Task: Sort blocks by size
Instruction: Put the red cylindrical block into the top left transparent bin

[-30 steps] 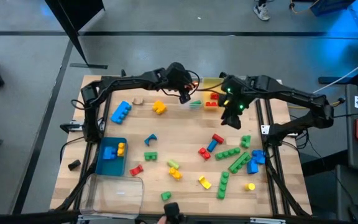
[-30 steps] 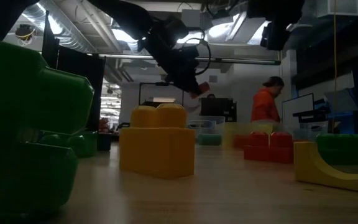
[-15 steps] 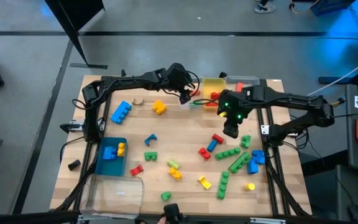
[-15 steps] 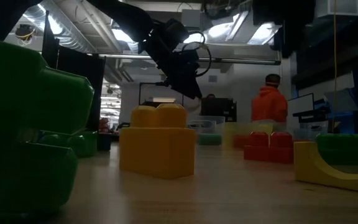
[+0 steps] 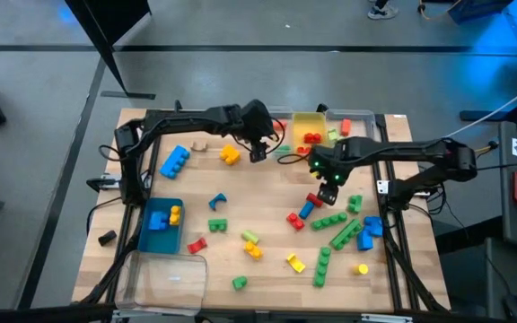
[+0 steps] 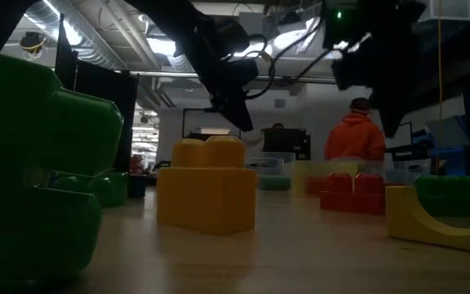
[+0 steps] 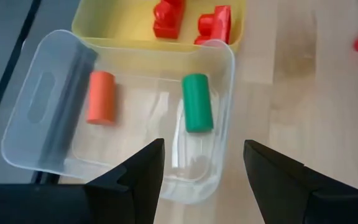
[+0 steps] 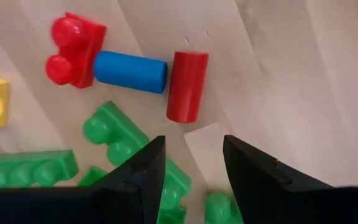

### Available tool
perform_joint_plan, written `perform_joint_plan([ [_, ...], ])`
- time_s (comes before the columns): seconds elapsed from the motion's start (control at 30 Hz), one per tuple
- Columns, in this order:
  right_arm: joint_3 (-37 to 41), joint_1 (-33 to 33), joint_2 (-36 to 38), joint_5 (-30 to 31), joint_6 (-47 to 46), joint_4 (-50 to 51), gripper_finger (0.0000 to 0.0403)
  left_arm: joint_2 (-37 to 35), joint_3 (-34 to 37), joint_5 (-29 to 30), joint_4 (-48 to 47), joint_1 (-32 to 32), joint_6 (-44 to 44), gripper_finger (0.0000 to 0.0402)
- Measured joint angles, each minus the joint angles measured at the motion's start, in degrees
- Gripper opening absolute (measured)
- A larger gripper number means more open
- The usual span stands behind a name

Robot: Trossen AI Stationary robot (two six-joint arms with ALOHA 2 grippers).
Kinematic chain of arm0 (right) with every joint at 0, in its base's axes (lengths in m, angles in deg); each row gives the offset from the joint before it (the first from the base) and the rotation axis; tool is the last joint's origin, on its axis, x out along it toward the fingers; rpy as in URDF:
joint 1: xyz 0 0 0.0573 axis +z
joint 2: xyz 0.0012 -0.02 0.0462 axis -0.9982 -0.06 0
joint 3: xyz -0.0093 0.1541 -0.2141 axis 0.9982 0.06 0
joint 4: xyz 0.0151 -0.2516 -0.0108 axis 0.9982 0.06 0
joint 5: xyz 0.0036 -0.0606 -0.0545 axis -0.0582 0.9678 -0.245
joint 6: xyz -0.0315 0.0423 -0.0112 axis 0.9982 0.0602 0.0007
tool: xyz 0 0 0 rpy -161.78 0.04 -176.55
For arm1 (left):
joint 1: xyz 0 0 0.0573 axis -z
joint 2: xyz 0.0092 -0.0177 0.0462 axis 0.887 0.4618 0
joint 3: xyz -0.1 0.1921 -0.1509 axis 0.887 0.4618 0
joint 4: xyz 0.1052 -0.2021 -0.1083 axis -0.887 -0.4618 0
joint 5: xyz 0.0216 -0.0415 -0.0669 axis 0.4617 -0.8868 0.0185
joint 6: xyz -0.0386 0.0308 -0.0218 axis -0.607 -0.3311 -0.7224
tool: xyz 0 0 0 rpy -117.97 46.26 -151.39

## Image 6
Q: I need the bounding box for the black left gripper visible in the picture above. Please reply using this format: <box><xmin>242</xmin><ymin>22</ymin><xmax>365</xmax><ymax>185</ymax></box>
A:
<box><xmin>193</xmin><ymin>18</ymin><xmax>260</xmax><ymax>133</ymax></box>

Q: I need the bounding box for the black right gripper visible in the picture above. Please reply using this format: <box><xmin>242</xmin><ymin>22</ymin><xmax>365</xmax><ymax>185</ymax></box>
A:
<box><xmin>322</xmin><ymin>0</ymin><xmax>427</xmax><ymax>140</ymax></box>

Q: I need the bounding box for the green cylinder block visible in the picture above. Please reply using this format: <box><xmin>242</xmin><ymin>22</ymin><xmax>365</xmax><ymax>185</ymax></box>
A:
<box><xmin>258</xmin><ymin>175</ymin><xmax>292</xmax><ymax>192</ymax></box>

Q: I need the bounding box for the yellow stud block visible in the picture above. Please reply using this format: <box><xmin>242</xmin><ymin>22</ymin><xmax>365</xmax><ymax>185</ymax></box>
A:
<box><xmin>156</xmin><ymin>135</ymin><xmax>258</xmax><ymax>236</ymax></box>

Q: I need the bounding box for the red stud block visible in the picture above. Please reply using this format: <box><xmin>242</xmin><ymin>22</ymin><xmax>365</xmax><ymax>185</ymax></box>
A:
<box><xmin>319</xmin><ymin>171</ymin><xmax>387</xmax><ymax>216</ymax></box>
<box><xmin>304</xmin><ymin>176</ymin><xmax>322</xmax><ymax>196</ymax></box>

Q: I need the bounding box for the long green stud block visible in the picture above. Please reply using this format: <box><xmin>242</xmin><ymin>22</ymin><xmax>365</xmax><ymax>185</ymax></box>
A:
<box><xmin>414</xmin><ymin>174</ymin><xmax>470</xmax><ymax>218</ymax></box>

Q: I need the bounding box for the yellow arch block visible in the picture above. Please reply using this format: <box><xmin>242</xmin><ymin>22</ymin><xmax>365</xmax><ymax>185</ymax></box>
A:
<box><xmin>384</xmin><ymin>185</ymin><xmax>470</xmax><ymax>256</ymax></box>

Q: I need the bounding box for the blue arch block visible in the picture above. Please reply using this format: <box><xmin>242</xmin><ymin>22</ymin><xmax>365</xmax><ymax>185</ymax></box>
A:
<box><xmin>126</xmin><ymin>174</ymin><xmax>148</xmax><ymax>200</ymax></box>

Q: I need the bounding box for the green two-stud block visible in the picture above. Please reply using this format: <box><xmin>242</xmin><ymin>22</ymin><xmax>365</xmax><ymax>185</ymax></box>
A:
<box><xmin>0</xmin><ymin>45</ymin><xmax>125</xmax><ymax>287</ymax></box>
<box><xmin>50</xmin><ymin>170</ymin><xmax>130</xmax><ymax>208</ymax></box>

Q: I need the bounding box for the white board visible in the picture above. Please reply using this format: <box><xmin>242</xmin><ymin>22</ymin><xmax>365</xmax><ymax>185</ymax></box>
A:
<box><xmin>385</xmin><ymin>121</ymin><xmax>415</xmax><ymax>153</ymax></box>

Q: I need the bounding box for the black desk stand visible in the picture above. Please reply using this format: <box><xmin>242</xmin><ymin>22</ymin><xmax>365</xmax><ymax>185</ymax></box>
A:
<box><xmin>384</xmin><ymin>140</ymin><xmax>435</xmax><ymax>163</ymax></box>

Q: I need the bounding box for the black monitor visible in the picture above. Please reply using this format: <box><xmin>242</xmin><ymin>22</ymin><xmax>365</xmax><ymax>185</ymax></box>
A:
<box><xmin>261</xmin><ymin>127</ymin><xmax>313</xmax><ymax>162</ymax></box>

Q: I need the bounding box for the small clear plastic bin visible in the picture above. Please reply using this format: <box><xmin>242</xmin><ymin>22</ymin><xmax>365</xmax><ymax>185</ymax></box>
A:
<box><xmin>244</xmin><ymin>151</ymin><xmax>298</xmax><ymax>193</ymax></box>
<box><xmin>381</xmin><ymin>158</ymin><xmax>432</xmax><ymax>185</ymax></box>

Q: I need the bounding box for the white ceiling pipe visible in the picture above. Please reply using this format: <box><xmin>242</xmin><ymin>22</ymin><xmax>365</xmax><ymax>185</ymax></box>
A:
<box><xmin>114</xmin><ymin>69</ymin><xmax>338</xmax><ymax>85</ymax></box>

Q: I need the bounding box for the yellow translucent plastic bin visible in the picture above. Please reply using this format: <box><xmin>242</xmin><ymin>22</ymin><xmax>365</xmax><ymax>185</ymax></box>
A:
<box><xmin>290</xmin><ymin>159</ymin><xmax>362</xmax><ymax>196</ymax></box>

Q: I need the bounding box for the white ceiling box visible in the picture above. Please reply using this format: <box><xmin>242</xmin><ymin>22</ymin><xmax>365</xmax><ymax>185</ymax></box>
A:
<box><xmin>416</xmin><ymin>0</ymin><xmax>470</xmax><ymax>22</ymax></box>

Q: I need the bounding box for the black partition panel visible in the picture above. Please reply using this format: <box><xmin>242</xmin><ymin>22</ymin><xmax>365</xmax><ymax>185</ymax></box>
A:
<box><xmin>54</xmin><ymin>14</ymin><xmax>139</xmax><ymax>185</ymax></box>

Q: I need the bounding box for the black ceiling-hung device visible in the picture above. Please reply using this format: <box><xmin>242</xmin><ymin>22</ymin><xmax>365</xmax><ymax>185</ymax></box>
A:
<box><xmin>18</xmin><ymin>31</ymin><xmax>48</xmax><ymax>56</ymax></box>

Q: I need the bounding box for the silver ventilation duct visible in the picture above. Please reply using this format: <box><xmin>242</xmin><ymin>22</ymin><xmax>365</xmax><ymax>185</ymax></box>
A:
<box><xmin>14</xmin><ymin>0</ymin><xmax>138</xmax><ymax>71</ymax></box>

